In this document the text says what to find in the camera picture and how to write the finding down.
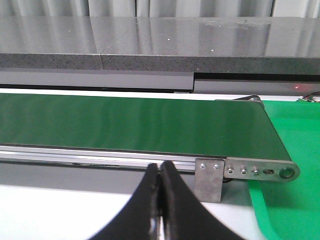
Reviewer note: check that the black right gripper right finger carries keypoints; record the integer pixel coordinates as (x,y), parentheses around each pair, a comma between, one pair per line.
(184,217)

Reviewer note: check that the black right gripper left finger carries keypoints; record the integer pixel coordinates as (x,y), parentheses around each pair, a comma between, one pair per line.
(138,219)

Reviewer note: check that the bright green mat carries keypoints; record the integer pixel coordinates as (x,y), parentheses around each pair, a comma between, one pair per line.
(291,210)

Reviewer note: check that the green conveyor belt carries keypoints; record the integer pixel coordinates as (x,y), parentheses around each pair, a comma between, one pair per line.
(229,128)

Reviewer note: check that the grey panel under countertop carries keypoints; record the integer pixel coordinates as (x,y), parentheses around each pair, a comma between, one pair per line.
(161,81)

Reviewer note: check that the grey stone countertop slab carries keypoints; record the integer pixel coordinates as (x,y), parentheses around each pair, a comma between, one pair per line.
(250,45)

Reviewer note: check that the white pleated curtain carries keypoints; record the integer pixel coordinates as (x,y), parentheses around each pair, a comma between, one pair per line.
(162,8)

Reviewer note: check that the steel conveyor support bracket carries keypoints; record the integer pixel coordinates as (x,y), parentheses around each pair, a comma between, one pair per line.
(209,174)

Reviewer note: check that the aluminium conveyor frame rail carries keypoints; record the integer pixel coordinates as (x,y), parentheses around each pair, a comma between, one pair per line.
(232,167)

